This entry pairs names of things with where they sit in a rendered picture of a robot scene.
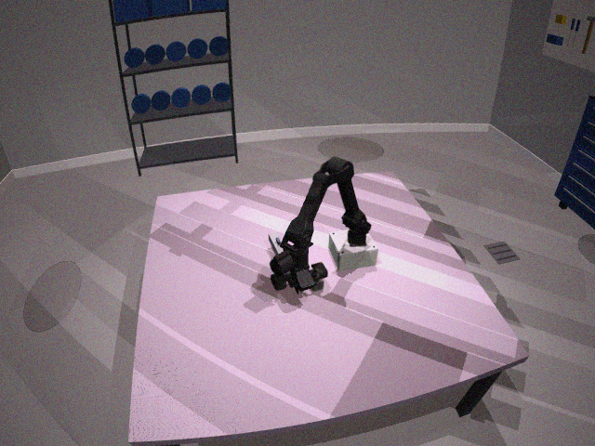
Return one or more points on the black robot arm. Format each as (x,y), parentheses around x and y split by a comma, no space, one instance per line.
(300,230)

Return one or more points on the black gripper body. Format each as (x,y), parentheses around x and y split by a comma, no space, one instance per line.
(279,282)

